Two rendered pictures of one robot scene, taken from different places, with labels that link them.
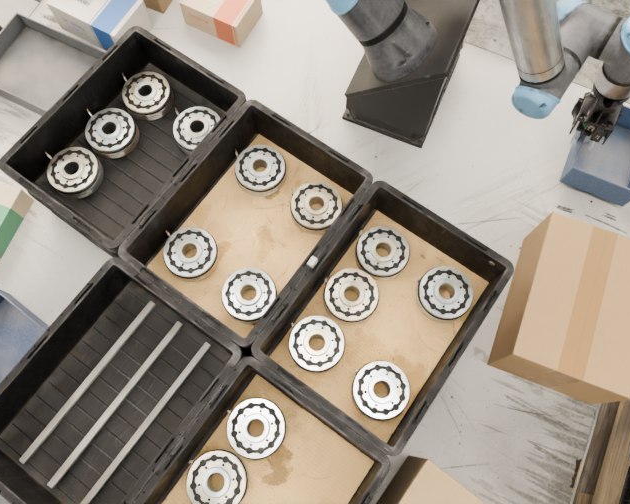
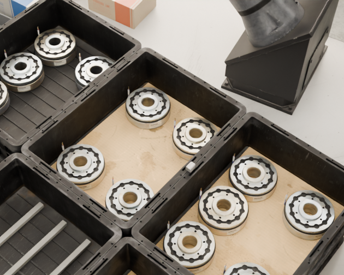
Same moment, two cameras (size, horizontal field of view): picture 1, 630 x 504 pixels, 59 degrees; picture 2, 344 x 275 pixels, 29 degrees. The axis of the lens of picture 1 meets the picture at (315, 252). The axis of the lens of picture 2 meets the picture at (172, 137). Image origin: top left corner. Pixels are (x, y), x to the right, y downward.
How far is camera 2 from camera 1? 0.50 m
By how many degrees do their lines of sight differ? 20
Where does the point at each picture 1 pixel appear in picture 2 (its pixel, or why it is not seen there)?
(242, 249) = (126, 168)
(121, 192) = (23, 118)
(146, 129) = (50, 72)
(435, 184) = not seen: hidden behind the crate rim
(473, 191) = (339, 152)
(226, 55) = not seen: hidden behind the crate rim
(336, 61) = (218, 45)
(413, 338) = (279, 251)
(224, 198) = (113, 128)
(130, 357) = (15, 248)
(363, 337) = (232, 247)
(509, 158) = not seen: outside the picture
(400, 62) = (273, 29)
